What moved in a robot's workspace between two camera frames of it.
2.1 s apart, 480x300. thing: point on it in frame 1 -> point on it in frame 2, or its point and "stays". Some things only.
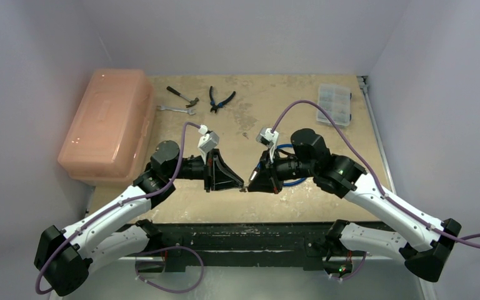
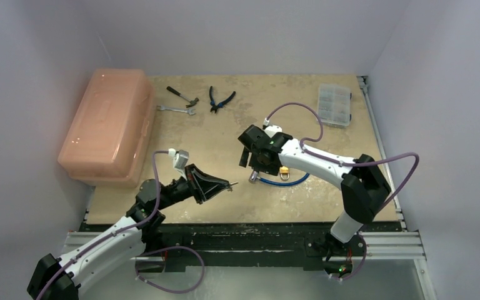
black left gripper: (217, 175) -> (207, 192)
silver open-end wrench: (190, 111) stays
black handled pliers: (214, 107) stays
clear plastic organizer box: (335, 100) stays
